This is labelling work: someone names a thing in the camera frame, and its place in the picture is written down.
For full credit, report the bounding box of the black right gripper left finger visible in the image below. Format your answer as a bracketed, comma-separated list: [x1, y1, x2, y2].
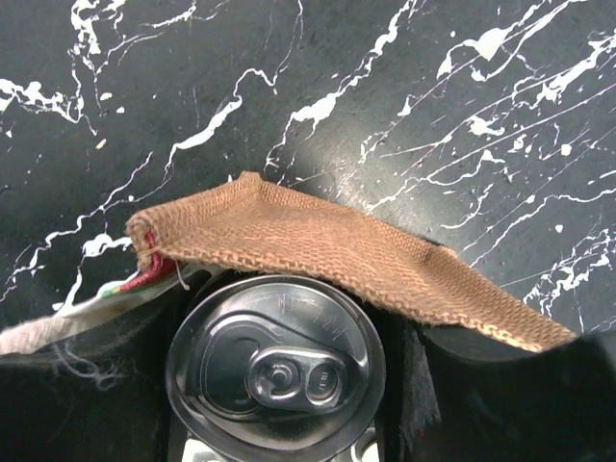
[1, 273, 209, 461]

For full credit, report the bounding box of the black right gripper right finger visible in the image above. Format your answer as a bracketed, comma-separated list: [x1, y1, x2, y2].
[374, 310, 615, 461]

